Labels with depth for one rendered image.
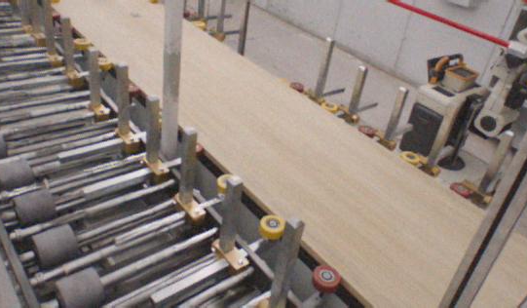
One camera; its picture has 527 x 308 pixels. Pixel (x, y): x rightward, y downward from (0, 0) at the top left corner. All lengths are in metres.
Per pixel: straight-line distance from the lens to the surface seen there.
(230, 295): 1.51
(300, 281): 1.57
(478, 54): 4.86
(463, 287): 0.85
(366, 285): 1.39
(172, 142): 1.86
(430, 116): 3.06
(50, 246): 1.50
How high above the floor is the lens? 1.90
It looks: 29 degrees down
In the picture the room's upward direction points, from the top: 11 degrees clockwise
